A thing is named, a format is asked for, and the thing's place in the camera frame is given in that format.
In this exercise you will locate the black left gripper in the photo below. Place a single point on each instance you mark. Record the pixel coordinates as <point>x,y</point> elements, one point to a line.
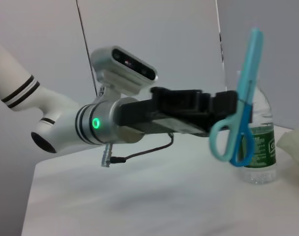
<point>139,115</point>

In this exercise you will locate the blue scissors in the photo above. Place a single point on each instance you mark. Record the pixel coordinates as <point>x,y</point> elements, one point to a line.
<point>250,73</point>

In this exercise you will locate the clear water bottle green label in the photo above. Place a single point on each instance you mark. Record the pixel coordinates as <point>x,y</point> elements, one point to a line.
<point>262,147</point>

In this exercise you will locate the green translucent fruit bowl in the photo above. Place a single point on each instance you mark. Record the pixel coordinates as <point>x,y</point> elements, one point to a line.
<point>294,142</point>

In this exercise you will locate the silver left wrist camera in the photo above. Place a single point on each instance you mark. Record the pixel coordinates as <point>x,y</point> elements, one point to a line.
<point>125,66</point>

